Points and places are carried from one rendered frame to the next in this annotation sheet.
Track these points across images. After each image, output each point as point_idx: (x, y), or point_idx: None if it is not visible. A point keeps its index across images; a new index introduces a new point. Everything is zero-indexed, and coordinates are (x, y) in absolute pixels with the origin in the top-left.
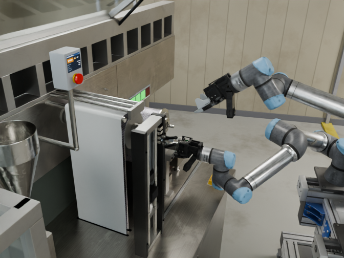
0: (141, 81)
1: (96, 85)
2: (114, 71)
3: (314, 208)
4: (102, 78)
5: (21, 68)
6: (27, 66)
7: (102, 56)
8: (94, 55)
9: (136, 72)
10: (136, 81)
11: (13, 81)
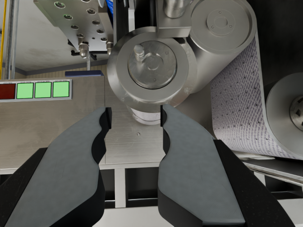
0: (26, 115)
1: (158, 145)
2: (111, 154)
3: None
4: (143, 152)
5: (289, 201)
6: (280, 201)
7: (126, 177)
8: (127, 174)
9: (41, 134)
10: (43, 119)
11: (264, 175)
